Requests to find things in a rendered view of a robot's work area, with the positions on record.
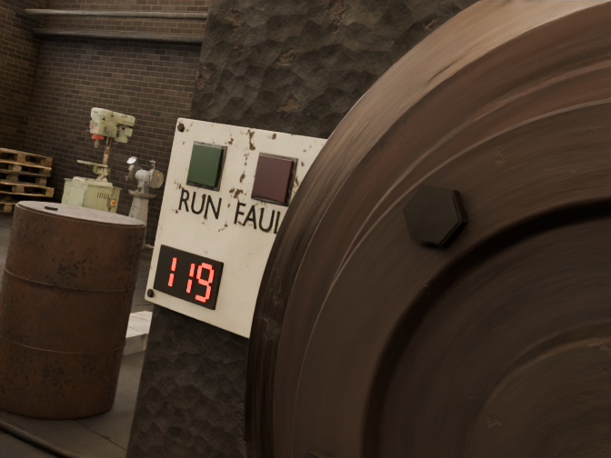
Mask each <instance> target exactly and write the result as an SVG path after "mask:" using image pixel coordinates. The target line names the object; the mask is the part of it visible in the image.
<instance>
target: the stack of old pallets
mask: <svg viewBox="0 0 611 458"><path fill-rule="evenodd" d="M36 158H40V159H41V164H36V163H35V162H36ZM50 160H51V161H50ZM52 160H53V158H52V157H47V156H42V155H39V154H30V153H26V152H21V151H17V150H12V149H6V148H0V212H1V213H13V212H14V211H12V210H15V204H18V202H20V201H25V196H26V195H27V196H31V197H30V201H37V202H41V197H42V196H43V197H53V194H54V188H52V187H47V186H45V185H46V179H47V177H50V171H51V169H52V168H50V167H51V165H52ZM6 164H8V167H6ZM20 165H22V166H23V170H24V171H23V170H21V169H22V166H20ZM47 166H48V167H47ZM37 168H39V174H36V169H37ZM18 177H19V179H18ZM32 177H35V183H31V181H32ZM29 182H30V183H29ZM34 187H35V188H40V189H42V192H41V194H40V193H36V192H33V191H34Z"/></svg>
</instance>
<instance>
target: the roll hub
mask: <svg viewBox="0 0 611 458"><path fill-rule="evenodd" d="M423 184H424V185H430V186H434V187H440V188H445V189H451V190H455V191H458V192H459V193H460V197H461V200H462V203H463V206H464V209H465V212H466V217H467V221H468V224H467V225H466V226H465V227H464V229H463V230H462V231H461V232H460V233H459V234H458V236H457V237H456V238H455V239H454V240H453V242H452V243H451V244H450V245H449V246H448V247H441V246H436V245H432V244H425V243H421V242H417V241H413V240H411V238H410V234H409V232H408V228H407V224H406V219H405V216H404V212H403V208H404V207H405V206H406V205H407V203H408V202H409V201H410V200H411V198H412V197H413V196H414V195H415V193H416V192H417V191H418V189H419V188H420V187H421V186H422V185H423ZM314 449H316V450H318V451H319V452H322V453H325V454H327V455H329V456H331V457H334V458H611V98H607V99H602V100H597V101H592V102H587V103H582V104H579V105H573V106H569V107H566V108H562V109H558V110H555V111H553V112H549V113H546V114H541V115H539V116H536V117H533V118H530V119H528V120H525V121H523V122H521V123H518V124H514V125H511V126H509V127H507V128H506V129H503V130H501V131H499V132H497V133H495V134H491V135H489V136H488V137H486V138H484V139H482V140H480V141H478V142H477V143H475V144H472V145H470V146H468V147H467V148H466V149H464V150H462V151H461V152H459V153H458V154H455V155H454V156H452V157H450V158H449V159H447V160H446V161H444V162H443V163H442V164H441V165H439V166H438V167H436V168H435V169H433V170H432V171H431V172H429V173H428V174H426V175H425V176H424V177H423V178H421V179H420V180H419V181H418V182H416V183H415V184H414V185H412V186H411V187H410V188H409V189H408V190H407V191H406V192H404V193H403V194H402V195H401V196H400V197H399V198H398V199H397V200H396V201H394V202H393V203H392V205H391V206H390V207H389V208H388V209H387V210H386V211H385V212H384V213H383V214H382V215H381V216H380V217H379V218H378V219H377V221H376V222H375V223H374V224H373V225H372V227H371V228H370V229H369V230H368V231H367V232H366V234H365V235H364V237H363V238H362V239H361V241H360V242H359V243H358V245H357V246H356V248H355V249H354V250H353V252H352V253H351V254H350V255H349V257H348V258H347V260H346V262H345V264H344V265H343V267H342V268H341V270H340V272H339V274H338V275H337V277H336V279H335V280H334V282H333V284H332V286H331V288H330V290H329V292H328V294H327V296H326V298H325V300H324V302H323V304H322V307H321V309H320V312H319V314H318V316H317V318H316V322H315V324H314V327H313V330H312V333H311V335H310V338H309V340H308V344H307V347H306V350H305V356H304V359H303V362H302V367H301V371H300V375H299V379H298V385H297V389H296V395H295V408H294V416H293V428H292V458H303V457H304V456H305V454H306V453H307V452H310V451H313V450H314Z"/></svg>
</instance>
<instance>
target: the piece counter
mask: <svg viewBox="0 0 611 458"><path fill-rule="evenodd" d="M175 263H176V259H175V258H174V260H173V265H172V270H173V271H174V270H175ZM202 267H204V268H207V269H210V270H211V268H212V265H209V264H204V263H202V266H199V267H198V272H197V277H196V278H198V279H199V283H200V284H204V285H208V283H212V280H213V274H214V270H211V271H210V276H209V281H208V282H207V281H204V280H201V279H200V274H201V270H202ZM194 269H195V265H194V264H192V266H191V271H190V276H193V273H194ZM173 277H174V275H173V274H170V280H169V285H170V286H172V282H173ZM191 283H192V280H189V281H188V286H187V290H186V291H187V292H189V293H190V288H191ZM210 289H211V286H207V291H206V296H205V298H206V299H209V294H210ZM205 298H204V297H202V296H199V295H197V296H196V298H195V299H197V300H200V301H203V302H205Z"/></svg>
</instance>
